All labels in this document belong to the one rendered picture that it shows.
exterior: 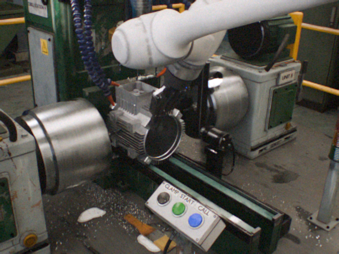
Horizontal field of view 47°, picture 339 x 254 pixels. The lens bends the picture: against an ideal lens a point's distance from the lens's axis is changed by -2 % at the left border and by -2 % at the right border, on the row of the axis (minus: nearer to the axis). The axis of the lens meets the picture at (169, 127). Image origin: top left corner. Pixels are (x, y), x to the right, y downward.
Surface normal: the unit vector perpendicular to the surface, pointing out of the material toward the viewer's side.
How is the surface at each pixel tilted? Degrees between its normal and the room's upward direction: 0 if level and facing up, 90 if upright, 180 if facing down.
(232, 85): 47
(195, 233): 36
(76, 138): 58
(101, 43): 90
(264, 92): 90
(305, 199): 0
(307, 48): 90
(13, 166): 90
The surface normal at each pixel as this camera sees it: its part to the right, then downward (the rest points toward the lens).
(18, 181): 0.66, 0.33
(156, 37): 0.02, 0.11
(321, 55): -0.76, 0.25
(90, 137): 0.59, -0.14
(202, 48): 0.52, 0.70
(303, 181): 0.03, -0.91
